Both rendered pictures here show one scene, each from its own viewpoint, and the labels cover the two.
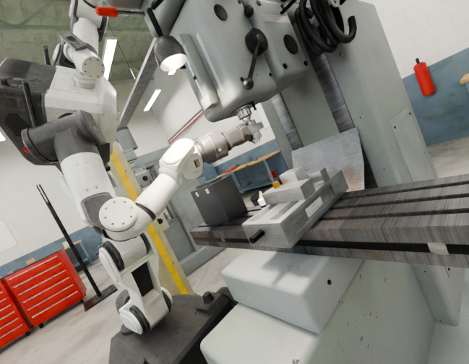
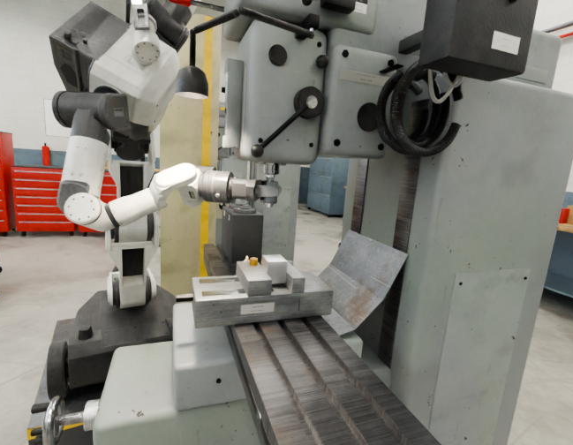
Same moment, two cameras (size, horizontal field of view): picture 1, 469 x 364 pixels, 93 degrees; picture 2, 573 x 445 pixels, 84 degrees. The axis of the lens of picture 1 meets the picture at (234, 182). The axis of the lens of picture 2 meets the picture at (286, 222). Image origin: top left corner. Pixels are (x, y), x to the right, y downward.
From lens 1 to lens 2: 46 cm
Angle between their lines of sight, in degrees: 17
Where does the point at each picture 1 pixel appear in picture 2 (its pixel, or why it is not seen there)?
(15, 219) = not seen: hidden behind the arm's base
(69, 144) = (80, 124)
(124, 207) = (88, 206)
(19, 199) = not seen: hidden behind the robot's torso
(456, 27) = not seen: outside the picture
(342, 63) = (429, 170)
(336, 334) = (199, 424)
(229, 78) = (247, 132)
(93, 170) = (87, 157)
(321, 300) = (197, 388)
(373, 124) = (421, 264)
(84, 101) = (126, 80)
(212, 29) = (254, 73)
